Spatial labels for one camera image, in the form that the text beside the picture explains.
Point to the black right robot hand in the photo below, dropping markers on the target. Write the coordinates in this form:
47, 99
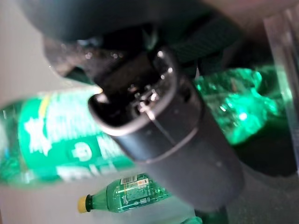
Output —
175, 140

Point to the green Sprite bottle yellow cap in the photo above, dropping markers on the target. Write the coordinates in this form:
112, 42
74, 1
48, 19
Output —
192, 220
130, 193
58, 140

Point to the black shelf with clear rail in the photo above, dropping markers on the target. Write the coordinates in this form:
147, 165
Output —
268, 200

